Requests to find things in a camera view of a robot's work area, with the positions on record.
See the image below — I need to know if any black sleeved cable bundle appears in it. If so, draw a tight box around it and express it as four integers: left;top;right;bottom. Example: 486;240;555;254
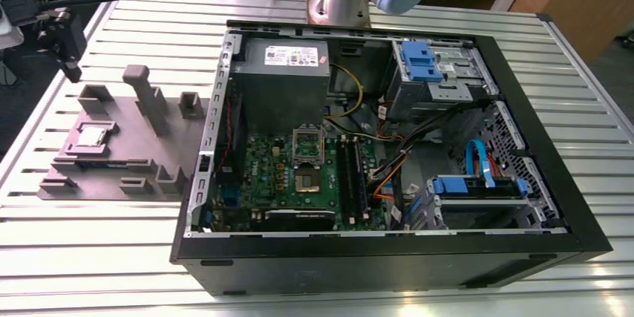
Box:
371;99;497;180

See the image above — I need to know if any yellow wire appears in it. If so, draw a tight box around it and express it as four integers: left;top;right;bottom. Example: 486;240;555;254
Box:
324;62;366;120

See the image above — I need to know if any blue plastic drive latch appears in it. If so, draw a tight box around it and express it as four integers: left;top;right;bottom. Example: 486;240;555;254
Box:
402;41;438;69
408;64;446;82

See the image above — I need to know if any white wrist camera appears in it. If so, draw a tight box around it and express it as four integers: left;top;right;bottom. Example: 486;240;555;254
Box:
0;8;25;50

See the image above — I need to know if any RAM stick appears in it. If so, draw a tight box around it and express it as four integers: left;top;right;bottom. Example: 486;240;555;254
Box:
73;160;133;170

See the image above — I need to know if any black graphics card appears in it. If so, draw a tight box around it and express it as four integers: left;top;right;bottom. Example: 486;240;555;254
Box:
250;208;336;232

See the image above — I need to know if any green motherboard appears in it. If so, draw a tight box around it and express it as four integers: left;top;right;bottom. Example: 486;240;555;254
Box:
212;133;392;232

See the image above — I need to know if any orange wire bundle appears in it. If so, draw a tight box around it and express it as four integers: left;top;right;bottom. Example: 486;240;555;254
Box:
371;178;398;203

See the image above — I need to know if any wooden cabinet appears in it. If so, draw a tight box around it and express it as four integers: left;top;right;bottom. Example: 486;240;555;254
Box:
509;0;634;64

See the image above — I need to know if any black RAM slot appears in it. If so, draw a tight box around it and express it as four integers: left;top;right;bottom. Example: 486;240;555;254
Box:
348;137;371;220
336;137;362;221

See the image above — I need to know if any grey metal disk bay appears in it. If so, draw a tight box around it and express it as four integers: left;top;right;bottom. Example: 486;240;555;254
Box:
384;38;501;122
424;174;549;232

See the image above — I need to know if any grey parts rack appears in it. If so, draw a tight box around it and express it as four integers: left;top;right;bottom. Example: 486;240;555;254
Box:
36;64;208;202

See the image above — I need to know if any grey power supply unit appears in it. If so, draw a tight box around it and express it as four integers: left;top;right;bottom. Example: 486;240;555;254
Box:
231;37;332;133

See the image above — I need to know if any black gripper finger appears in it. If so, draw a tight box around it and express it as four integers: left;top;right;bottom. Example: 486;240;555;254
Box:
35;7;88;84

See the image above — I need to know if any CPU socket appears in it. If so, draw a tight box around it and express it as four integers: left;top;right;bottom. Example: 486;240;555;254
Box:
292;166;327;194

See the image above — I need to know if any red black twisted wire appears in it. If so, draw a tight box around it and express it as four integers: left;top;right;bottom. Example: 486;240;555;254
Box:
219;94;234;169

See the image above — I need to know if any hard disk in blue carrier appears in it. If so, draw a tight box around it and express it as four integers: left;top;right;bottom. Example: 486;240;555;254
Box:
428;177;530;200

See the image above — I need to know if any silver CPU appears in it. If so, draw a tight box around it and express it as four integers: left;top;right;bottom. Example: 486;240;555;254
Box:
79;127;108;146

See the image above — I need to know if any black PC case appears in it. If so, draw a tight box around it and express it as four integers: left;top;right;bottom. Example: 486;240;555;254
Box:
170;19;614;296

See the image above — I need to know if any blue SATA wire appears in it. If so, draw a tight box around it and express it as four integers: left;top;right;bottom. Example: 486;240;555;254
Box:
403;197;423;229
465;139;498;189

